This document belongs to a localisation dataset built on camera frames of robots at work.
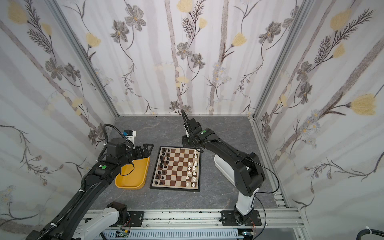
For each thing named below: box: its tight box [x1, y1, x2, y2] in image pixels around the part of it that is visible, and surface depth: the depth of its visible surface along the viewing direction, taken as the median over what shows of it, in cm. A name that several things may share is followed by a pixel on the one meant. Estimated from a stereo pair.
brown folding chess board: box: [149, 146, 202, 192], surface depth 92 cm
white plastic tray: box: [214, 154, 247, 198], surface depth 85 cm
